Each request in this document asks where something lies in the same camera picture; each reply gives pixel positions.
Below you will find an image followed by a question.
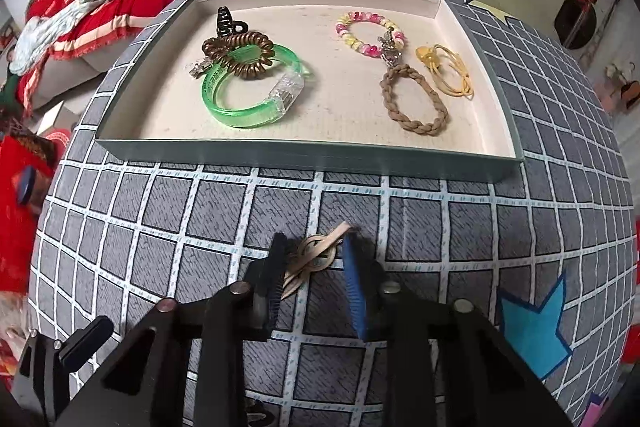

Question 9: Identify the black claw hair clip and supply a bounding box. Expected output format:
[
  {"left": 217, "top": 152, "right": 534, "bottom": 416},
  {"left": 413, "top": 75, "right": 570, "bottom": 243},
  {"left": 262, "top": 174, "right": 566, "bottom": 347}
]
[{"left": 216, "top": 6, "right": 248, "bottom": 38}]

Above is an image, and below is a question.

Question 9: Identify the brown spiral hair tie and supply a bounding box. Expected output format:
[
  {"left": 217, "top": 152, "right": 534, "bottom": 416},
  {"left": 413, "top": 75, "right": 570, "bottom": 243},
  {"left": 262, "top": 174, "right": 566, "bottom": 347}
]
[{"left": 200, "top": 31, "right": 277, "bottom": 82}]

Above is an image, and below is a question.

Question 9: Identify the yellow flower cord bracelet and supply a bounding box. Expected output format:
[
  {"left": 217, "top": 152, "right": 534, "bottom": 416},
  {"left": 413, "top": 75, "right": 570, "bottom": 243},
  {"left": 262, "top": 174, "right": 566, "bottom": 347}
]
[{"left": 415, "top": 43, "right": 475, "bottom": 101}]

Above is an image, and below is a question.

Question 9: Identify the white washing machine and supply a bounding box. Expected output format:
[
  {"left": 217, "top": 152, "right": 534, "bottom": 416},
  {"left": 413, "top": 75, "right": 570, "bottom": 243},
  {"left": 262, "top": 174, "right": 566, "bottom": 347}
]
[{"left": 554, "top": 0, "right": 620, "bottom": 70}]

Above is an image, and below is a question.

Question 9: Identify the grey checked tablecloth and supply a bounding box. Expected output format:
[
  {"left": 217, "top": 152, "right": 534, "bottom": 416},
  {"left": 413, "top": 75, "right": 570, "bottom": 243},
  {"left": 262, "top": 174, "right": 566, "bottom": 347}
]
[{"left": 28, "top": 0, "right": 638, "bottom": 421}]

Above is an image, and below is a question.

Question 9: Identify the grey knitted garment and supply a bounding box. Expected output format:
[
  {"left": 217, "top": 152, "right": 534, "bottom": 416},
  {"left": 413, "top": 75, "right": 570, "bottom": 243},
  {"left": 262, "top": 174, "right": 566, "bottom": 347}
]
[{"left": 9, "top": 0, "right": 111, "bottom": 76}]

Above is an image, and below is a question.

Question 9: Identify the silver rhinestone hair clip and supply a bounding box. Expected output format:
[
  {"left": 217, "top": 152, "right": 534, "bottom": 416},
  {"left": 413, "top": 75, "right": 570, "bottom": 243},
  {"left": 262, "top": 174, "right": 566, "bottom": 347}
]
[{"left": 189, "top": 57, "right": 213, "bottom": 78}]

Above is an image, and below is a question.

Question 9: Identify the brown braided bracelet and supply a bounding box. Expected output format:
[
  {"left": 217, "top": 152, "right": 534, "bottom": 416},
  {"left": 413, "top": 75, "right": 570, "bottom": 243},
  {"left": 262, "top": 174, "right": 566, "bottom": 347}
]
[{"left": 378, "top": 63, "right": 450, "bottom": 138}]

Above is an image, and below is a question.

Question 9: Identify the green jewelry tray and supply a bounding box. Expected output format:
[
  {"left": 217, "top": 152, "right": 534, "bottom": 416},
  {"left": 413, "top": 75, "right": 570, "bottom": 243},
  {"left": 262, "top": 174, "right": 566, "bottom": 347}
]
[{"left": 96, "top": 0, "right": 524, "bottom": 182}]

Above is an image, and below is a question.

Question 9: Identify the green translucent bangle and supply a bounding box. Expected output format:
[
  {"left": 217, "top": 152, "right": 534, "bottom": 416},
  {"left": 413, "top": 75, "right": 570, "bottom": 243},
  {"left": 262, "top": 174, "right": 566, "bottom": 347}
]
[{"left": 201, "top": 44, "right": 309, "bottom": 129}]

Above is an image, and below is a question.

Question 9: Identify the pink rocking horse toy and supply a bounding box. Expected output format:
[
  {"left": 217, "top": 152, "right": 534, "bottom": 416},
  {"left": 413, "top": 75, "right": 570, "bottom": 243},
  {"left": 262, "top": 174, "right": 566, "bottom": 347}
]
[{"left": 596, "top": 63, "right": 639, "bottom": 115}]

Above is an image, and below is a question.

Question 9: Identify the pink yellow beaded bracelet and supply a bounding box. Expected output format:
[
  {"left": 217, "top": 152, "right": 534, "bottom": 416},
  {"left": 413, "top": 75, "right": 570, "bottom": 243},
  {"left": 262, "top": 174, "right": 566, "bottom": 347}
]
[{"left": 334, "top": 10, "right": 407, "bottom": 59}]

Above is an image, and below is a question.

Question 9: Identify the red gift box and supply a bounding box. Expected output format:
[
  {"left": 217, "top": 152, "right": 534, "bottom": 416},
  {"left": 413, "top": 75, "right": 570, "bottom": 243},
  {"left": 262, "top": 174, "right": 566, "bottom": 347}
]
[{"left": 1, "top": 129, "right": 70, "bottom": 295}]

